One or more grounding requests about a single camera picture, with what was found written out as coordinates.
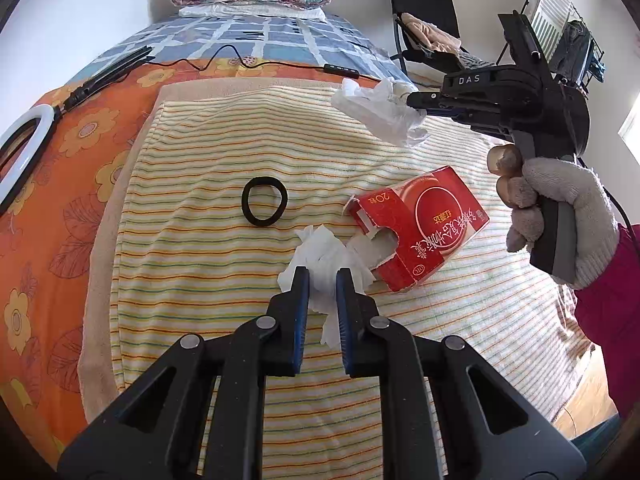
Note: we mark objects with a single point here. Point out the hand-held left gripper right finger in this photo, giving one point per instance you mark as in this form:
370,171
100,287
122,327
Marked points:
344,310

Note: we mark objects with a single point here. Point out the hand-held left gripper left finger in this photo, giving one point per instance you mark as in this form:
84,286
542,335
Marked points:
301,310

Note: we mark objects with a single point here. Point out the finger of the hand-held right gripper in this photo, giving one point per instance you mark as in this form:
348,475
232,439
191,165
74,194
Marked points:
480,122
430,100

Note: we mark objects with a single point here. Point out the white plastic bag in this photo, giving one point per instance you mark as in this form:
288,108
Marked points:
380,110

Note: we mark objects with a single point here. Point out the white tissue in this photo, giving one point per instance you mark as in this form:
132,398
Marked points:
325,255

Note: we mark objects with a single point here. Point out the red cardboard box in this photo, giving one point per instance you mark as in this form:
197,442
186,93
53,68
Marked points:
430,220

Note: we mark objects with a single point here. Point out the person's right forearm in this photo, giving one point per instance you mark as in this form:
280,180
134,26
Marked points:
610,320

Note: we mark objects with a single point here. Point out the person's right hand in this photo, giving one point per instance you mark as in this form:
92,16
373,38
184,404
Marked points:
585,220

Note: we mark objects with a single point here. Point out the striped garment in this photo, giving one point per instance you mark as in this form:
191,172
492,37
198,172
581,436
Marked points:
475,60

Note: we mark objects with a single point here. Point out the dark hanging jacket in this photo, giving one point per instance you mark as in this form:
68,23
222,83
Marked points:
575,55

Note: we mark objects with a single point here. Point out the beige clothes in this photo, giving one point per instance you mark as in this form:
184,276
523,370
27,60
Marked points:
432,32

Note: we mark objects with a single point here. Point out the teal hanging garment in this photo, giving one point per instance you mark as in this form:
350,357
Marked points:
597,62

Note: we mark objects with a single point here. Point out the window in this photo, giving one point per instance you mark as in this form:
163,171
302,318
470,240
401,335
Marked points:
631,135

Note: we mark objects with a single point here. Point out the green striped hanging towel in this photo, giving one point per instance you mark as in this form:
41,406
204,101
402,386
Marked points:
550,10

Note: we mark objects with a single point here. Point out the striped yellow towel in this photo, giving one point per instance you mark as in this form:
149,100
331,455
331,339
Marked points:
200,270

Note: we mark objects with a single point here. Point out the blue plaid bedsheet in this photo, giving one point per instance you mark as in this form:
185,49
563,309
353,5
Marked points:
280,35

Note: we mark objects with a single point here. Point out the orange floral bedsheet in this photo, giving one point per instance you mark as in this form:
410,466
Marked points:
60,260

